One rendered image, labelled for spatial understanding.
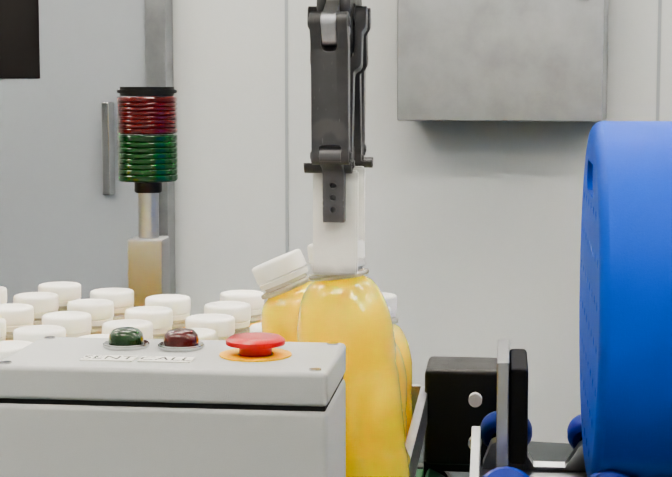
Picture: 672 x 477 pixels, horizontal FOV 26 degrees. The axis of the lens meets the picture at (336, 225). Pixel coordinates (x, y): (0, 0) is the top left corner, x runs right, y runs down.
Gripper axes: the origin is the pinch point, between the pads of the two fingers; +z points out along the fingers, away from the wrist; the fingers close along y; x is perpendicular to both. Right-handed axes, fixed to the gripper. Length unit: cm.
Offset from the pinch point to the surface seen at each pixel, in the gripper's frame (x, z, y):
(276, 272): 5.1, 4.2, 4.4
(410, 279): 19, 53, 355
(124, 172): 29, 0, 50
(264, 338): 2.9, 5.8, -13.3
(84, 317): 21.9, 9.2, 12.6
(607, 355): -18.4, 9.3, 2.5
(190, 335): 7.9, 6.1, -11.3
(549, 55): -22, -16, 328
